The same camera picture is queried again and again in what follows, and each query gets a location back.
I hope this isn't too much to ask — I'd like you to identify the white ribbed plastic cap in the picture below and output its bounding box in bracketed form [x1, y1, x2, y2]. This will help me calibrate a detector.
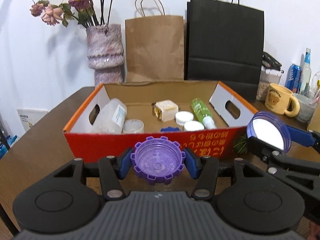
[183, 120, 205, 132]

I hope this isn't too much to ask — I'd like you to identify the green spray bottle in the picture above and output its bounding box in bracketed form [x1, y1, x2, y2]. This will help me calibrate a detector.
[191, 98, 216, 129]

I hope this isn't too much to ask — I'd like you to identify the translucent plastic container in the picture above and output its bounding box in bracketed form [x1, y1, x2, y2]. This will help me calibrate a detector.
[92, 99, 127, 134]

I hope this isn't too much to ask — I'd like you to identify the small white ribbed cap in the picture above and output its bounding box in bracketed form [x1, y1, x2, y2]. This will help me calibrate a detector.
[175, 111, 194, 126]

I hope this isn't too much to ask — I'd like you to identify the white tape roll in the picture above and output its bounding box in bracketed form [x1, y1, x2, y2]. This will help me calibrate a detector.
[122, 119, 144, 134]

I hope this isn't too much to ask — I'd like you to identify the purple toothed plastic cap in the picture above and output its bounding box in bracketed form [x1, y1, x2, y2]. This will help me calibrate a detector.
[130, 136, 186, 185]

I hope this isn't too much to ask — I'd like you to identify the blue toothed plastic cap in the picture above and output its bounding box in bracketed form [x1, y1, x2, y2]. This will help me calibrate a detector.
[160, 126, 181, 133]

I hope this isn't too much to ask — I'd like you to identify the yellow thermos jug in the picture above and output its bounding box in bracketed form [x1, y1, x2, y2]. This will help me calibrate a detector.
[307, 108, 320, 133]

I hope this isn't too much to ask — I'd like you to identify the grey ceramic cup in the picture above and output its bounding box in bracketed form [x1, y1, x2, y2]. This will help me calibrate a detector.
[293, 93, 316, 123]

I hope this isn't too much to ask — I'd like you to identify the yellow bear mug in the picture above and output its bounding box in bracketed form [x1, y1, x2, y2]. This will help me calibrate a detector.
[265, 83, 300, 118]

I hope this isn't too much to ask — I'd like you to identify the clear glass bottle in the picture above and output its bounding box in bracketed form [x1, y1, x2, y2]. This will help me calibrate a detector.
[299, 48, 311, 96]

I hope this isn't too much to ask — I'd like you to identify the blue soda can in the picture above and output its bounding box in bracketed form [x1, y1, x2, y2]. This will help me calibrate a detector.
[285, 64, 302, 93]

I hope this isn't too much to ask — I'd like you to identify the clear jar with black clip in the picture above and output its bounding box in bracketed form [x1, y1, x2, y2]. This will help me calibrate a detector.
[256, 51, 284, 101]

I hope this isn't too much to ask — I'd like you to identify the red cardboard box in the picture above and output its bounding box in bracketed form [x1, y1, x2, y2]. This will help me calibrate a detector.
[63, 81, 257, 163]

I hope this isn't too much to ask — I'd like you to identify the black paper bag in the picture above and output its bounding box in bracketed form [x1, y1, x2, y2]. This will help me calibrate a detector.
[184, 0, 265, 102]

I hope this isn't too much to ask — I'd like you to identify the mottled purple ceramic vase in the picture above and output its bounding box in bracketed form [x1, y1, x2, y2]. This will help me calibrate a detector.
[86, 24, 125, 86]

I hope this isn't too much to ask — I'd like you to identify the brown paper bag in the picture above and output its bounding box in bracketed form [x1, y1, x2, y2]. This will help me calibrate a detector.
[125, 7, 184, 83]

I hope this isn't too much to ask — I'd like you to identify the dried pink rose bouquet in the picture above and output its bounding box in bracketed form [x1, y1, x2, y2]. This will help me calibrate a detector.
[29, 0, 113, 28]

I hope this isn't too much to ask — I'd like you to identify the white booklet against wall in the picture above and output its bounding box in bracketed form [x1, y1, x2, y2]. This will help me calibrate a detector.
[17, 108, 48, 132]

